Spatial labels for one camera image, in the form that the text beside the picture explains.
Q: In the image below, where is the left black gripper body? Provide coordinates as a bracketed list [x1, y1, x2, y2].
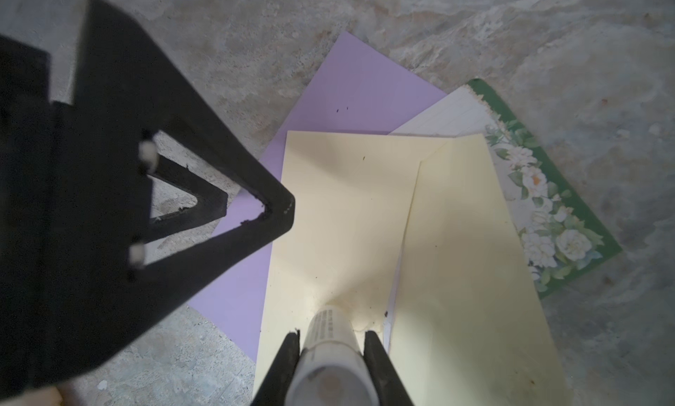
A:
[1, 37, 58, 400]

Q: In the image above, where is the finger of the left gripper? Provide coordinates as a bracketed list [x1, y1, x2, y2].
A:
[139, 153, 229, 242]
[49, 0, 295, 380]

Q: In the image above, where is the floral green card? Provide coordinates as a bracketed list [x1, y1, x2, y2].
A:
[389, 77, 623, 300]

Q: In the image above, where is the white glue stick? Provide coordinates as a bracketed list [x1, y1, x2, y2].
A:
[285, 306, 380, 405]

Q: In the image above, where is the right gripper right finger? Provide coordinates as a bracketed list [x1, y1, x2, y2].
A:
[363, 330, 413, 406]

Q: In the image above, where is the yellow envelope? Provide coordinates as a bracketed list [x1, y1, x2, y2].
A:
[251, 130, 573, 406]

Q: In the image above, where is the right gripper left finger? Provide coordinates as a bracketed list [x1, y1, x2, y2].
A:
[251, 330, 301, 406]

